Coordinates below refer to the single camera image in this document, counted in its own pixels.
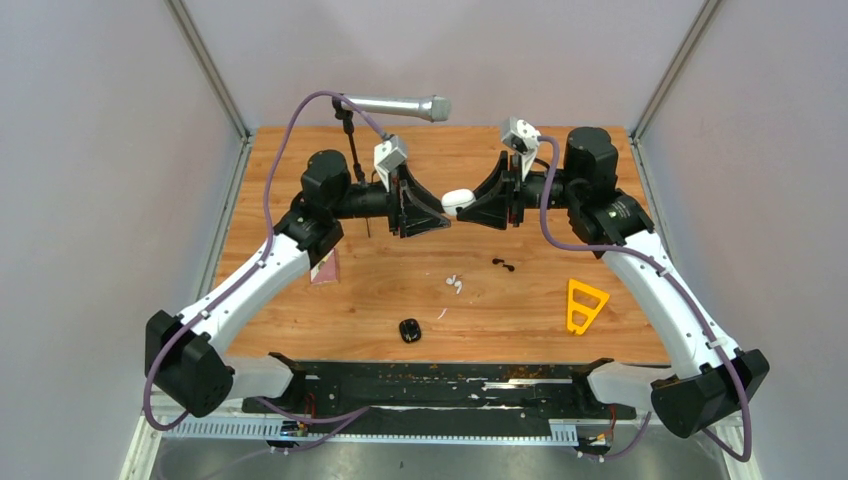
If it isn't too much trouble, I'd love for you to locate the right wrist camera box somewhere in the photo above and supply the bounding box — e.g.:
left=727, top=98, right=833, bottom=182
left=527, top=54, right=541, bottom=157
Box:
left=500, top=116, right=540, bottom=155

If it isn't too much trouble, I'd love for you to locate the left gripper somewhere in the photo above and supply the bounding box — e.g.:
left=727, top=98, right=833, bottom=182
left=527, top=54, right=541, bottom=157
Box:
left=331, top=161, right=453, bottom=240

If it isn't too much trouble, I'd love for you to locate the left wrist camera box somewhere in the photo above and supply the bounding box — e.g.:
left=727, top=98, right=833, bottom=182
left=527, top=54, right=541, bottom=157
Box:
left=373, top=134, right=408, bottom=173

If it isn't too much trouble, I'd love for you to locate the silver microphone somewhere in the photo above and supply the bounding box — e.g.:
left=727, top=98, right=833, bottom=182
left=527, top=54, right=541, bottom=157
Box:
left=339, top=95, right=452, bottom=123

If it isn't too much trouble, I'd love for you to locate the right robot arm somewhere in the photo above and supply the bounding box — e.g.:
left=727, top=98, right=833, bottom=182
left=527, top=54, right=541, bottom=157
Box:
left=441, top=123, right=770, bottom=438

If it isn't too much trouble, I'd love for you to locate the perforated metal rail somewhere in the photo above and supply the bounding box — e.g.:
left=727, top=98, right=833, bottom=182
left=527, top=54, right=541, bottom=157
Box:
left=162, top=417, right=579, bottom=447

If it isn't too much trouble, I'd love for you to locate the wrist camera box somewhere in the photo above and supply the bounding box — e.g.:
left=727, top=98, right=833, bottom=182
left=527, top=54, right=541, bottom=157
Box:
left=373, top=134, right=408, bottom=173
left=500, top=116, right=540, bottom=155

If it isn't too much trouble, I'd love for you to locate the yellow triangular plastic frame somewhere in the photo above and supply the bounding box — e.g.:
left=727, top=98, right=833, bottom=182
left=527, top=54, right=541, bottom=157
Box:
left=565, top=278, right=610, bottom=336

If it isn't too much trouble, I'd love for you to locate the black earbud charging case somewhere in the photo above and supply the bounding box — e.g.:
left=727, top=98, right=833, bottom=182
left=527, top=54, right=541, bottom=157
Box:
left=398, top=318, right=422, bottom=344

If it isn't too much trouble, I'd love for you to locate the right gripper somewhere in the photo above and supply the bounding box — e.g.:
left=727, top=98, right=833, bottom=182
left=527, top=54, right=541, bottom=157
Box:
left=456, top=151, right=583, bottom=229

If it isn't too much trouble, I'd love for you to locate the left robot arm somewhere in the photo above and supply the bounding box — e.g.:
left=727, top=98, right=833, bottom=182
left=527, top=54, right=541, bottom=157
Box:
left=143, top=150, right=484, bottom=418

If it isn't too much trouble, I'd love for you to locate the white earbud charging case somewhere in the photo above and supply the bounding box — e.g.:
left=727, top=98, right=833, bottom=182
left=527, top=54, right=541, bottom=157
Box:
left=440, top=188, right=476, bottom=217

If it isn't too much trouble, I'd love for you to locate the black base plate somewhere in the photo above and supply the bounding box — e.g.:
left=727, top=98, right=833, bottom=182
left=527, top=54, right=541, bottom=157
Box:
left=242, top=361, right=636, bottom=433

